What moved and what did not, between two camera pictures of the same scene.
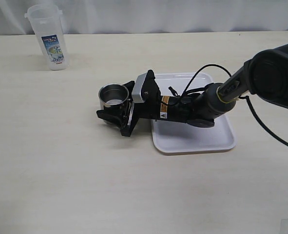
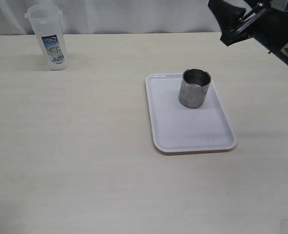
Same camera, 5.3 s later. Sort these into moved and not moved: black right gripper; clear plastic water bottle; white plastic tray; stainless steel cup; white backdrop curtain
Moved: black right gripper; stainless steel cup
Not moved: white backdrop curtain; clear plastic water bottle; white plastic tray
